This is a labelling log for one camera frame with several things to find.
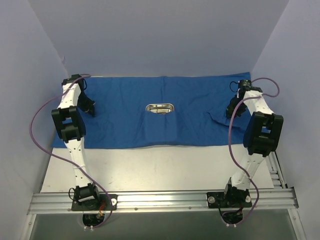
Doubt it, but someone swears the stainless steel instrument tray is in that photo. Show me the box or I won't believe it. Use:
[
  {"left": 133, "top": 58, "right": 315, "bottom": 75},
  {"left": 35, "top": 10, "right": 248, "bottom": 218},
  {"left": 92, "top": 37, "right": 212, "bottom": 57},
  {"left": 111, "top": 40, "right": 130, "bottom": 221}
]
[{"left": 145, "top": 103, "right": 175, "bottom": 115}]

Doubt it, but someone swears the aluminium front frame rail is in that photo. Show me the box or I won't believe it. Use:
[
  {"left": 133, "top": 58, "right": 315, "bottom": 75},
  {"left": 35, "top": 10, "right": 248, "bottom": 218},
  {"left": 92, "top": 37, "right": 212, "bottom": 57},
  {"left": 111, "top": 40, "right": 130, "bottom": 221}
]
[{"left": 27, "top": 188, "right": 299, "bottom": 215}]

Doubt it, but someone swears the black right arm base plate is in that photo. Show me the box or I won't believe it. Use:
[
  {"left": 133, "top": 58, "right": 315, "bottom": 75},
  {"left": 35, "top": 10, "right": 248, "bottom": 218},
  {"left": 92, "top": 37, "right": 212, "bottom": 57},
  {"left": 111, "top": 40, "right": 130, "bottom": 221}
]
[{"left": 206, "top": 190, "right": 253, "bottom": 209}]

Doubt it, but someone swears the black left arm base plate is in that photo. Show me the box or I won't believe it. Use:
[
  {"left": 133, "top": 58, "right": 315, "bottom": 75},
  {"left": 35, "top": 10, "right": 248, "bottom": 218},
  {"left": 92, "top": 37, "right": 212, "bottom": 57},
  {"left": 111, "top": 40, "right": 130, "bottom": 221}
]
[{"left": 71, "top": 193, "right": 118, "bottom": 212}]

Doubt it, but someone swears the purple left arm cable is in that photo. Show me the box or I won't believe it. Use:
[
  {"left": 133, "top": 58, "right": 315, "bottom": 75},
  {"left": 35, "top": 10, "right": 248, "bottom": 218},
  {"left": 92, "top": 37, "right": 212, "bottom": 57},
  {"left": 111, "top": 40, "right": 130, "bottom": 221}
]
[{"left": 29, "top": 73, "right": 113, "bottom": 230}]

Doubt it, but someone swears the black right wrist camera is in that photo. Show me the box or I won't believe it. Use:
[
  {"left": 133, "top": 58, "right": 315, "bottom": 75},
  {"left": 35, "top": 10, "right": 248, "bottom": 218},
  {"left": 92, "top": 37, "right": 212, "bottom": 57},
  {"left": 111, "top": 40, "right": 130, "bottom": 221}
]
[{"left": 238, "top": 79, "right": 252, "bottom": 91}]

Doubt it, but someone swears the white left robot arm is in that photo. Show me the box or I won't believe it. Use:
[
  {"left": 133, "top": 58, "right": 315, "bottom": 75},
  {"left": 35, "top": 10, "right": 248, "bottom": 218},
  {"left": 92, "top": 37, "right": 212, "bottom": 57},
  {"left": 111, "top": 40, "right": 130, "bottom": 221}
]
[{"left": 51, "top": 74, "right": 101, "bottom": 210}]

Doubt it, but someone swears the blue surgical drape cloth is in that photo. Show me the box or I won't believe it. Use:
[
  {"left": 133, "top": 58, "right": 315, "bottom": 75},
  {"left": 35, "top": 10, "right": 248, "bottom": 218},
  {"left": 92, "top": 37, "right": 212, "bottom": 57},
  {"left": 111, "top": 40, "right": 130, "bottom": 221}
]
[{"left": 81, "top": 72, "right": 251, "bottom": 149}]

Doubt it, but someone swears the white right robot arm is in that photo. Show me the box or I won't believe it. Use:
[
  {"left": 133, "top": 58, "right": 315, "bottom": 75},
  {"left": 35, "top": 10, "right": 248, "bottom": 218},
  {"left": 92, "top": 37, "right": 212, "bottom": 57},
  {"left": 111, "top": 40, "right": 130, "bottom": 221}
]
[{"left": 222, "top": 85, "right": 284, "bottom": 207}]

